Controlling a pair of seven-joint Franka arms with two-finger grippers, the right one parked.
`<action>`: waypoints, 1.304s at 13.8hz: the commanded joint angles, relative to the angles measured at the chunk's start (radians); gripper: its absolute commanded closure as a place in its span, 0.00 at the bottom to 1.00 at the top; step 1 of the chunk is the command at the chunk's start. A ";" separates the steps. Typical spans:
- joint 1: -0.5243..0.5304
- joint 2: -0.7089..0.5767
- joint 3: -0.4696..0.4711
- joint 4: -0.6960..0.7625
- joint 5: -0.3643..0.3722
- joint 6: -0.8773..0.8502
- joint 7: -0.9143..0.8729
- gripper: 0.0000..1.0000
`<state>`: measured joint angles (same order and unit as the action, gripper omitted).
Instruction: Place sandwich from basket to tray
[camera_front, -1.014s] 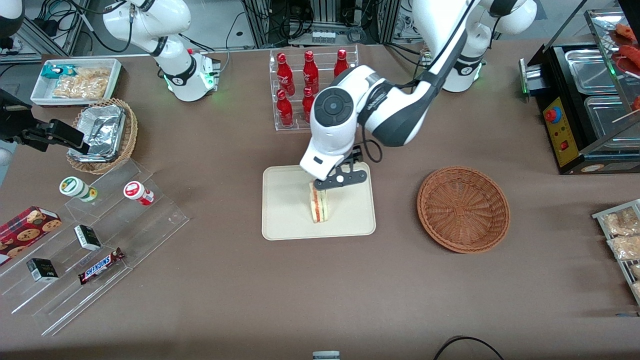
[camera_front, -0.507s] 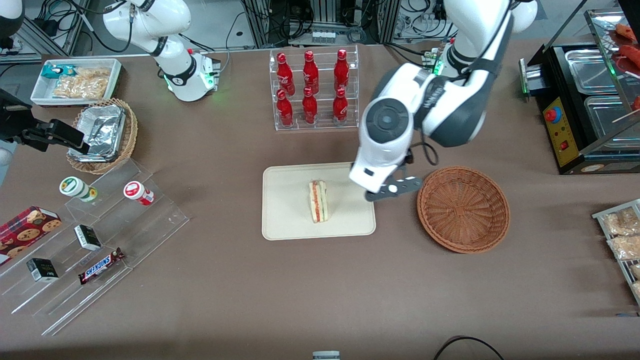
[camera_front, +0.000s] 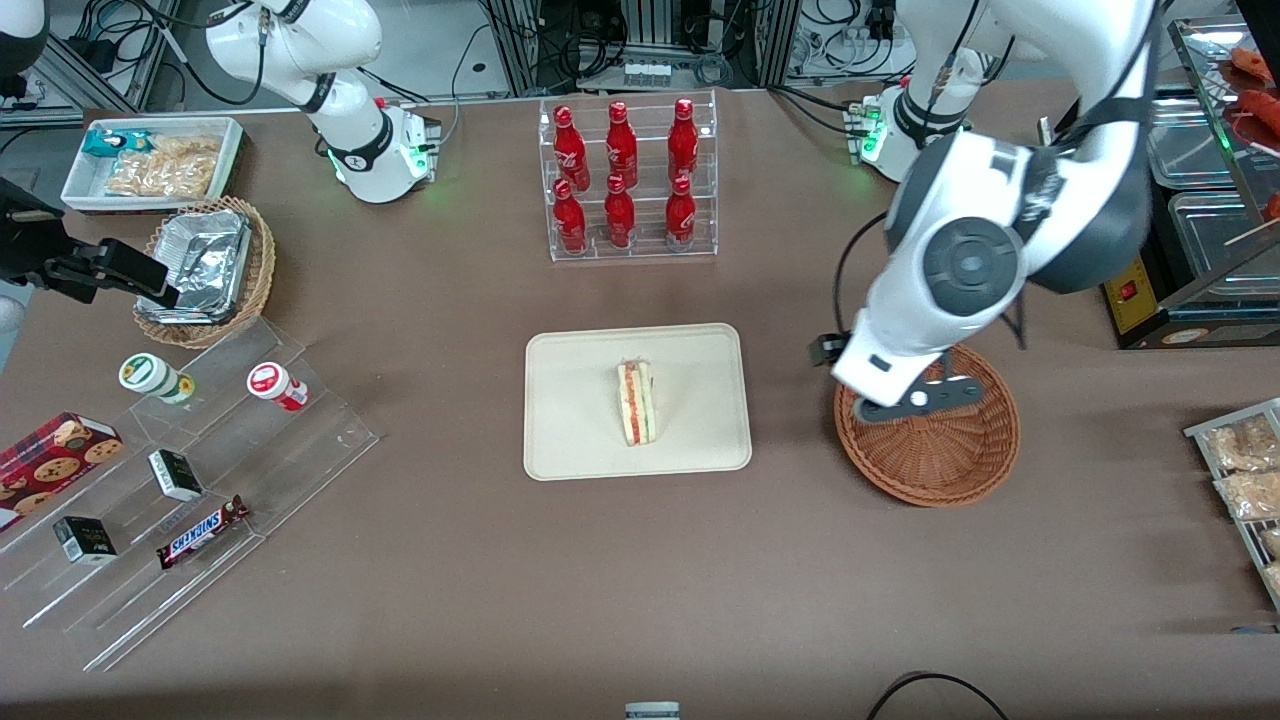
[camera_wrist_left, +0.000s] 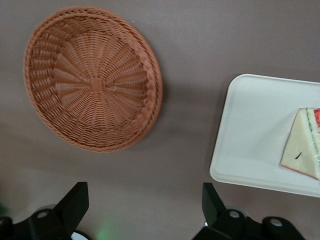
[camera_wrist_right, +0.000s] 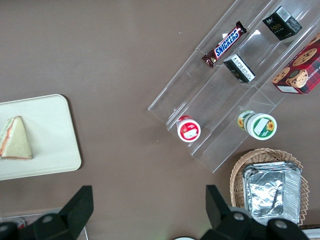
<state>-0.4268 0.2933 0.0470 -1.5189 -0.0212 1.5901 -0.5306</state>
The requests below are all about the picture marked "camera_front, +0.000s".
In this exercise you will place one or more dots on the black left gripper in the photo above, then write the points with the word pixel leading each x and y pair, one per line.
pixel 826 349

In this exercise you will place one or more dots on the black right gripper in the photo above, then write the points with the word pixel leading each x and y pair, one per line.
pixel 28 246

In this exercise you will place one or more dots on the triangle sandwich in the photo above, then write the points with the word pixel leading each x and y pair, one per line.
pixel 637 405

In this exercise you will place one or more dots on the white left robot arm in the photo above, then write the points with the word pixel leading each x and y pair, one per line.
pixel 960 260

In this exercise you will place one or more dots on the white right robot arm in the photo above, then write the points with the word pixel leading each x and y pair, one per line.
pixel 300 50

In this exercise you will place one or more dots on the light wicker basket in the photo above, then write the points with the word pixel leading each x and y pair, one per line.
pixel 255 270

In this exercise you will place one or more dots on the round brown wicker basket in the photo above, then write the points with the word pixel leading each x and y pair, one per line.
pixel 930 460

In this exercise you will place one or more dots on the beige plastic tray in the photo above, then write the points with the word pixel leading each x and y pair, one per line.
pixel 580 410

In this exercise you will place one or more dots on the white rectangular snack bin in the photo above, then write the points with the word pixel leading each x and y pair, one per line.
pixel 85 185

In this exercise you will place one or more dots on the aluminium foil containers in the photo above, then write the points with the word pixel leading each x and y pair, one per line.
pixel 205 260

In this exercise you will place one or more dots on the green-lidded white jar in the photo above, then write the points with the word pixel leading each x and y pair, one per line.
pixel 148 374

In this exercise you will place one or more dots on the clear bag of crackers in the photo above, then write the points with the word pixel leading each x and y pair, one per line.
pixel 165 168

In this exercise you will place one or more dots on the teal snack packet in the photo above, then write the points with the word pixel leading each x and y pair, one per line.
pixel 110 142

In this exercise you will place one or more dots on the red-lidded white jar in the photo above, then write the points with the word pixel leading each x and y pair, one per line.
pixel 272 383

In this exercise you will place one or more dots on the red cookie box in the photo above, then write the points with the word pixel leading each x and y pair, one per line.
pixel 50 462

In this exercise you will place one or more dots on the red cola bottle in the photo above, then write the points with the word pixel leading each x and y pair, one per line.
pixel 680 215
pixel 621 148
pixel 683 145
pixel 569 150
pixel 619 218
pixel 569 222

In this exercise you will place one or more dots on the clear acrylic bottle rack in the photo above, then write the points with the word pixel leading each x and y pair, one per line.
pixel 645 251

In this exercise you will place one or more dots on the small black box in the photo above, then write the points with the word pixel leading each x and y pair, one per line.
pixel 176 476
pixel 84 541

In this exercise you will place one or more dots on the clear acrylic stepped shelf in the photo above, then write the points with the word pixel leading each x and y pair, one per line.
pixel 300 450

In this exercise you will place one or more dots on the brown Snickers bar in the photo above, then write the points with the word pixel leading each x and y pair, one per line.
pixel 202 531

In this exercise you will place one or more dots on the black food warmer appliance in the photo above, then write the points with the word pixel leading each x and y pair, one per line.
pixel 1150 325

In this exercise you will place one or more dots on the white power strip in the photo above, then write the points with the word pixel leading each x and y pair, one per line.
pixel 646 74

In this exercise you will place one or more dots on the small grey device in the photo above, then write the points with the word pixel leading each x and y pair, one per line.
pixel 652 711

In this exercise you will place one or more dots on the steel warmer pan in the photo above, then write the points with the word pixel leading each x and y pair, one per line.
pixel 1195 140
pixel 1225 245

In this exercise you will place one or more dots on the clear bag of snacks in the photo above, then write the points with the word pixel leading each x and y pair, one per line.
pixel 1255 495
pixel 1245 445

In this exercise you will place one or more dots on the aluminium frame rack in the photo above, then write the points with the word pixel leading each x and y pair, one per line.
pixel 520 45

